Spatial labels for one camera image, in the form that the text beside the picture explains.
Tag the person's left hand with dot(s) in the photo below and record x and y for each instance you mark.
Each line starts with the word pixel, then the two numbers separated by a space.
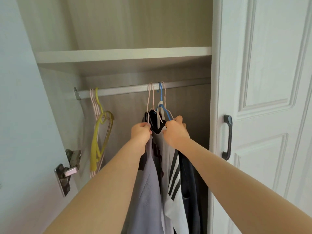
pixel 139 132

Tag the person's right hand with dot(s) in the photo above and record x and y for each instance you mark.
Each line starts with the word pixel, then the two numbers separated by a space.
pixel 176 134

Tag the person's right fingers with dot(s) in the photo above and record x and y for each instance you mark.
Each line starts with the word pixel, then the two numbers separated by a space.
pixel 168 131

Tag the person's left fingers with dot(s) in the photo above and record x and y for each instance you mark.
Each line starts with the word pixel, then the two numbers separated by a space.
pixel 147 131

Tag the lilac shirt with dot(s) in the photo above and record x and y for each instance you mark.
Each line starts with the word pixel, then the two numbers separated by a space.
pixel 146 199

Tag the white black-striped shirt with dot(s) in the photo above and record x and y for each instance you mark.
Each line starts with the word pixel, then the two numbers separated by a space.
pixel 176 213

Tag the person's left forearm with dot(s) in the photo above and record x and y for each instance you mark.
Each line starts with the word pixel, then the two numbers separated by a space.
pixel 104 192

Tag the person's right forearm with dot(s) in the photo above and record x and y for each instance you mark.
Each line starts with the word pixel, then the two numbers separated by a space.
pixel 238 192

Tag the black garment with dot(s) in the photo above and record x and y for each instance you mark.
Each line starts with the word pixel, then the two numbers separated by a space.
pixel 155 124

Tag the white fabric tag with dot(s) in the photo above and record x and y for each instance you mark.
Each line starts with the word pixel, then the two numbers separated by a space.
pixel 160 108

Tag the blue clothes hanger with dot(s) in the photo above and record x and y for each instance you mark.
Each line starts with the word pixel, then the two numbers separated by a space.
pixel 160 95

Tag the silver wardrobe rod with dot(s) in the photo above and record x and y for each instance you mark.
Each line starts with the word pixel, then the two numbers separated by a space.
pixel 121 90

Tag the dark navy garment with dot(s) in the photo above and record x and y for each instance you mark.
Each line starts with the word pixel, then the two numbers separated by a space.
pixel 190 182

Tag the yellow clothes hanger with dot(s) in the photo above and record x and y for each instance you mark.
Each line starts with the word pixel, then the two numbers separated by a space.
pixel 94 148

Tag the white wardrobe shelf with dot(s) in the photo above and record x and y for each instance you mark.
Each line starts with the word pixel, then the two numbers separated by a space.
pixel 121 56

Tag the metal door hinge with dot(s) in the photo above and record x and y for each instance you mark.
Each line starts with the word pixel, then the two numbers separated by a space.
pixel 63 173

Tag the panelled white wardrobe door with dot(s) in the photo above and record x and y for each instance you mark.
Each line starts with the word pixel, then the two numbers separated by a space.
pixel 268 70

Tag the plain white wardrobe door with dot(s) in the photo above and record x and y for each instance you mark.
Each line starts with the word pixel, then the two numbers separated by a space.
pixel 24 99

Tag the metal rod bracket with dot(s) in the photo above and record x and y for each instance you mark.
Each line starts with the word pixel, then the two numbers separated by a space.
pixel 77 94

